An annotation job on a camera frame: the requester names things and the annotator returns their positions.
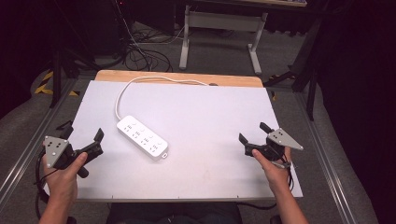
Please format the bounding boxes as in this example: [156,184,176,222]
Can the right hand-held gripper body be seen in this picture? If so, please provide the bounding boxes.
[244,127,304,171]

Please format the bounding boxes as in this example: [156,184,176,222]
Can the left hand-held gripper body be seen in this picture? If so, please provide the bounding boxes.
[43,135,105,171]

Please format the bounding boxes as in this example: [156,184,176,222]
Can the white power strip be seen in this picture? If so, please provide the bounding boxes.
[116,115,170,161]

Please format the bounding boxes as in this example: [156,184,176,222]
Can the person's left hand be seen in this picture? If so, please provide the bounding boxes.
[41,151,89,203]

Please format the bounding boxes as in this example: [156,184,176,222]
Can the person's right hand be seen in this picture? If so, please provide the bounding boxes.
[250,147,294,195]

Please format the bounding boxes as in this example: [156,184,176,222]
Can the black tripod stand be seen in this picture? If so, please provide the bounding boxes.
[49,0,102,109]

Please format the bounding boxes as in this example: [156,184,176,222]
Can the black metal stand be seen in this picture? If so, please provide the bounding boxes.
[262,17,323,121]

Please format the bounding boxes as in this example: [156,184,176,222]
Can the person's dark-clothed legs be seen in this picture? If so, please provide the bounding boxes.
[106,202,244,224]

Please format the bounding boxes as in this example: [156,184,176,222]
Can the aluminium frame rail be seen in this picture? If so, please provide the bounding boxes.
[0,77,78,204]
[292,91,357,224]

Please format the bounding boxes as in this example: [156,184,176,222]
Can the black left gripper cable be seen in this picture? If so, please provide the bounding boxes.
[33,148,50,220]

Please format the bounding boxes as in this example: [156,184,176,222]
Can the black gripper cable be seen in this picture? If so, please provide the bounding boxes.
[33,148,50,220]
[235,161,296,210]

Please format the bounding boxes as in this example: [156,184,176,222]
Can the white power strip cable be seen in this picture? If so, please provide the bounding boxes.
[114,75,209,121]

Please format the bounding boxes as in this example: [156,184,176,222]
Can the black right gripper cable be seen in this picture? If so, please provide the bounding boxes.
[235,161,296,210]

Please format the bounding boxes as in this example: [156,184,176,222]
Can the tangle of black floor cables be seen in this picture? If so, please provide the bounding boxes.
[111,0,185,73]

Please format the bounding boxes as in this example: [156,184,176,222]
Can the white metal desk frame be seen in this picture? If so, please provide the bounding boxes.
[178,4,269,76]

